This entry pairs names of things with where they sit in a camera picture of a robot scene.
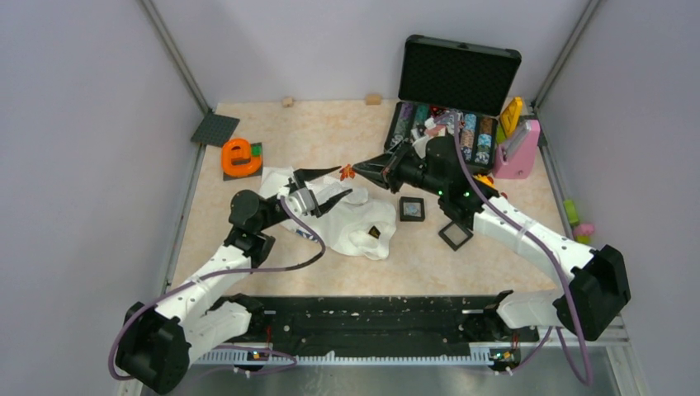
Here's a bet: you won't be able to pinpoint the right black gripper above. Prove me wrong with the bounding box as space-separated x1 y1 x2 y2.
353 139 446 196

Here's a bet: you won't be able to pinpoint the white t-shirt garment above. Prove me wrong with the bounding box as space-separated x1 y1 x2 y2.
281 176 396 260

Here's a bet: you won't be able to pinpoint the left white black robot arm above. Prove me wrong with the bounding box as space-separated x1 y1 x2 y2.
108 168 352 394

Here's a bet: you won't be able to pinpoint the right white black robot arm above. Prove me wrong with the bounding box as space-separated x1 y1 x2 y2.
352 134 631 342

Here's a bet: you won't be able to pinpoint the black box with blue brooch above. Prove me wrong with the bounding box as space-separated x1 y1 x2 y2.
399 196 425 222

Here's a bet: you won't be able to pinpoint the small wooden block right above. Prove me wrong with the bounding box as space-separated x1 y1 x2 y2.
364 93 383 106

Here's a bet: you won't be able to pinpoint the small wooden block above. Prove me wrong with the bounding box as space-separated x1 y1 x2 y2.
281 97 294 108
364 93 383 106

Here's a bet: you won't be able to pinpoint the green lego brick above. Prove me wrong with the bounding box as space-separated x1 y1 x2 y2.
251 144 263 157

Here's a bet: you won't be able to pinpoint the small dark mat under dispenser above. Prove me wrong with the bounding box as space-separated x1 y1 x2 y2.
222 143 263 181

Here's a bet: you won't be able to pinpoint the small wooden block left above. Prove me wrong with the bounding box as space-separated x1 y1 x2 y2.
281 97 294 108

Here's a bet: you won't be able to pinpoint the black open poker chip case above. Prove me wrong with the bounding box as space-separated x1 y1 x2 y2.
383 35 522 174

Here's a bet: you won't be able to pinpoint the dark grey lego baseplate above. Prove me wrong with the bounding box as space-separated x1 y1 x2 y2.
190 112 240 148

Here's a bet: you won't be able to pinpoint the yellow orange toy piece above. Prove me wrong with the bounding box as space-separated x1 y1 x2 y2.
473 174 508 200

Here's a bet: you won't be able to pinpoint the pink box with grey lid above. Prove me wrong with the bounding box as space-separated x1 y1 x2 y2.
493 119 541 180

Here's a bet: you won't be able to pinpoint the yellow toy block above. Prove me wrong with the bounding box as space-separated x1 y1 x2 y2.
499 97 523 139

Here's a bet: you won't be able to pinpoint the green pink toy bricks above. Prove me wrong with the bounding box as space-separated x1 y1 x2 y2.
562 200 595 245

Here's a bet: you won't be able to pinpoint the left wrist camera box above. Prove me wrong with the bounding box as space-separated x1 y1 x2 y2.
284 188 319 217

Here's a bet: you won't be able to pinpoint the black empty display frame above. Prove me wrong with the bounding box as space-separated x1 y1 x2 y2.
438 221 473 252

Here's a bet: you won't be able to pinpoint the black mounting base plate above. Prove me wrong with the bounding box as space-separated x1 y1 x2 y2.
214 294 540 358

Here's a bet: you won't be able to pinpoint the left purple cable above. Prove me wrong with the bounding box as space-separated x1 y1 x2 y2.
108 197 328 383

